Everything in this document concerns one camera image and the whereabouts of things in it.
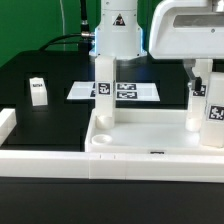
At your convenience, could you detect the black cable with connector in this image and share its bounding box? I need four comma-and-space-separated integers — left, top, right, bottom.
39, 0, 98, 52

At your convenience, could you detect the white desk tabletop tray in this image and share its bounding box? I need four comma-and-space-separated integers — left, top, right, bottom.
85, 108, 224, 156

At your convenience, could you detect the white fiducial marker sheet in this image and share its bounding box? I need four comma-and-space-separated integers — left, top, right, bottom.
67, 81, 160, 102

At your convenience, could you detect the thin white cable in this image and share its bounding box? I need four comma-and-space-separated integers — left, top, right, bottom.
59, 0, 66, 52

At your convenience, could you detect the white U-shaped obstacle fence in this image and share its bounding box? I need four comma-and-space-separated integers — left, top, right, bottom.
0, 108, 224, 184

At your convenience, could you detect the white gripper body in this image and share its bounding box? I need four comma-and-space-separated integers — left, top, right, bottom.
149, 0, 224, 59

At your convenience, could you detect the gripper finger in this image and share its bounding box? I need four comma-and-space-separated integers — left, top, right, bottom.
183, 59, 202, 91

